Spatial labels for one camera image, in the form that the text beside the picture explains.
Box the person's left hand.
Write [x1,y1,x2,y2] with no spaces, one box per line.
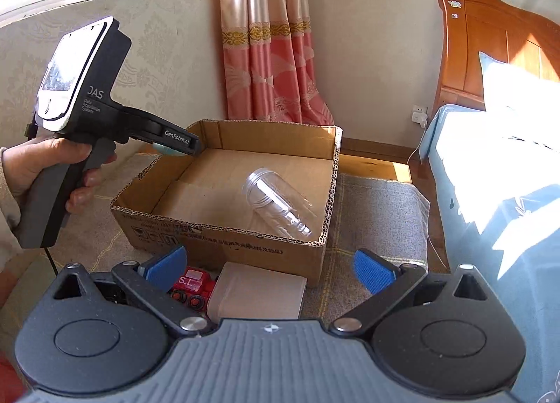
[0,137,118,233]

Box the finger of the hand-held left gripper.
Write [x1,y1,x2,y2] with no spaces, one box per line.
[114,107,203,157]

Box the frosted white plastic container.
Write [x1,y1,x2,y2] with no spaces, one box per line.
[206,262,308,324]

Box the clear plastic cup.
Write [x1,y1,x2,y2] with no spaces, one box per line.
[242,168,316,238]

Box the cardboard box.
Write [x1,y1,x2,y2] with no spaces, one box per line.
[110,119,343,287]

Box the grey plaid blanket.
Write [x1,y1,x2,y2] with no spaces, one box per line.
[0,151,432,342]

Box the pink patterned curtain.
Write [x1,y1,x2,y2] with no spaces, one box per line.
[217,0,335,126]

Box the red cloth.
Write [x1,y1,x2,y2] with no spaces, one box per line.
[0,355,28,403]

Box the light blue pillow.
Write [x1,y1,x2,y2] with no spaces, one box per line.
[477,51,560,124]

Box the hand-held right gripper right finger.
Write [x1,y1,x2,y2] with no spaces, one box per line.
[329,249,500,339]

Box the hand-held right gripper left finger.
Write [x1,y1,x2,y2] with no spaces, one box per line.
[51,246,207,339]

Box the red toy train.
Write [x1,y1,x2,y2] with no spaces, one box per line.
[168,266,218,312]

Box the white cable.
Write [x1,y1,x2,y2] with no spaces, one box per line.
[406,123,427,167]

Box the wooden bed headboard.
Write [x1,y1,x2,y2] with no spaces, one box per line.
[431,0,560,117]

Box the small teal object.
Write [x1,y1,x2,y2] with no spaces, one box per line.
[151,143,187,159]

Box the light blue bed sheet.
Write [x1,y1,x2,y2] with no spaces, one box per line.
[426,103,560,403]

